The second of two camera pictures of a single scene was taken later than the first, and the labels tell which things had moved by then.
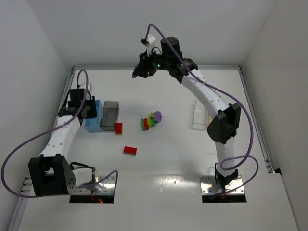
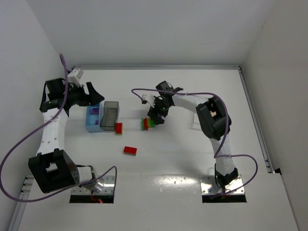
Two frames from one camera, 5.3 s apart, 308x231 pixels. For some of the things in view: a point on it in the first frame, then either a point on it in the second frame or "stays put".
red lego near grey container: x=119 y=128 stays put
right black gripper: x=142 y=66 to x=156 y=113
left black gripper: x=87 y=109 to x=84 y=95
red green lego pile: x=148 y=122 stays put
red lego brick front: x=131 y=150 stays put
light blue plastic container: x=94 y=124 stays put
